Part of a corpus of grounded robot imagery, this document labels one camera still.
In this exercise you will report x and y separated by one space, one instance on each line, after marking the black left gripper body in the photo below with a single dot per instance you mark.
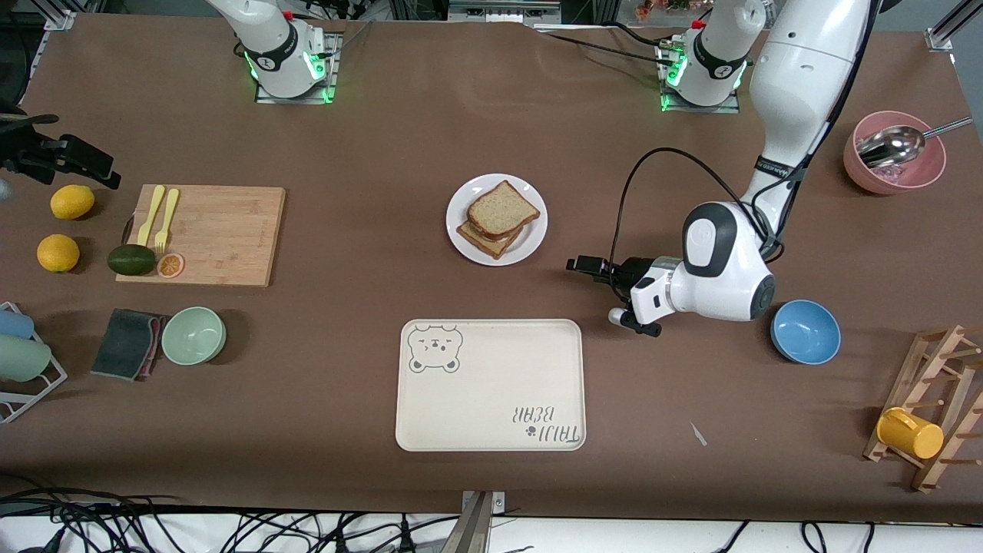
634 272

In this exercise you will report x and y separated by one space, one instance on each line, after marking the yellow mug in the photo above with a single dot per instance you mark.
910 434

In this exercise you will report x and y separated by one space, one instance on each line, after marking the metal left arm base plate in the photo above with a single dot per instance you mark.
733 107

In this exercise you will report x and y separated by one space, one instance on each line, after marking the pale green bowl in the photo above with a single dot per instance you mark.
193 336

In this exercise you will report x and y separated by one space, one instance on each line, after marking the toast slice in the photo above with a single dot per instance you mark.
480 244

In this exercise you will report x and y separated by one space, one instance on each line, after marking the aluminium frame post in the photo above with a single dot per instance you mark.
60 19
952 27

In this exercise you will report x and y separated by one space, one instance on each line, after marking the small white paper scrap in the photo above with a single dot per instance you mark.
698 435

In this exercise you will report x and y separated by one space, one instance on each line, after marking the white round plate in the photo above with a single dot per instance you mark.
461 203

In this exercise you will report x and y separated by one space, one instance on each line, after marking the light blue cup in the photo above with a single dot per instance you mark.
14 324

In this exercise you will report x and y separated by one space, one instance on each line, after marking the yellow plastic fork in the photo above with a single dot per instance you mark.
167 219

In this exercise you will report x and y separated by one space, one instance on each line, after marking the grey folded cloth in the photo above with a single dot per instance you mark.
124 343

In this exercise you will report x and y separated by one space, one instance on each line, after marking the cream bear print tray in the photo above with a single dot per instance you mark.
491 384

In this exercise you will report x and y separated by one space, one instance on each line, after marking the wooden cutting board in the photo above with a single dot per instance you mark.
230 230

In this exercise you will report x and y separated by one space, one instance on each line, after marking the plain brown bread slice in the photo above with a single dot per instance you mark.
503 207

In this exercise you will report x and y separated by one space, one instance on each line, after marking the metal bracket at table edge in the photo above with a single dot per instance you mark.
476 522

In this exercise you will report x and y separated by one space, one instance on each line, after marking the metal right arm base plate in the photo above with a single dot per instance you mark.
332 84

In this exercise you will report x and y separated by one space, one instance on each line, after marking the wooden mug rack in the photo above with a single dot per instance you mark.
948 361

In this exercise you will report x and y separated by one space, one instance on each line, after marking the green avocado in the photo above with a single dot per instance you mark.
131 259

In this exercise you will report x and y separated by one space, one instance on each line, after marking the orange slice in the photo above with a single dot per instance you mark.
170 266

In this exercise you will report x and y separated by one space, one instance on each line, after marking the blue bowl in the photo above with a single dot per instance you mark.
806 334

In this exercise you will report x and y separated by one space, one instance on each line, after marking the yellow lemon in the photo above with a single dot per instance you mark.
72 202
58 253

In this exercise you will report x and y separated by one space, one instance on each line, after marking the pale green cup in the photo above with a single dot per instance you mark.
21 359

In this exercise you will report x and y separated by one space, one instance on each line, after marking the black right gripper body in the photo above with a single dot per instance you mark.
34 151

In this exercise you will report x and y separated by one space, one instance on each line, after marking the pink bowl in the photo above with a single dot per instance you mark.
864 173

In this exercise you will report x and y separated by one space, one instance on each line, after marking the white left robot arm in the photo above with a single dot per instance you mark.
799 92

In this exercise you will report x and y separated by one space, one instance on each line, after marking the metal spoon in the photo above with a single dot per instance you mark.
895 144

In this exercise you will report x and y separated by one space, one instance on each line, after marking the yellow plastic knife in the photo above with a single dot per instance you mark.
151 211

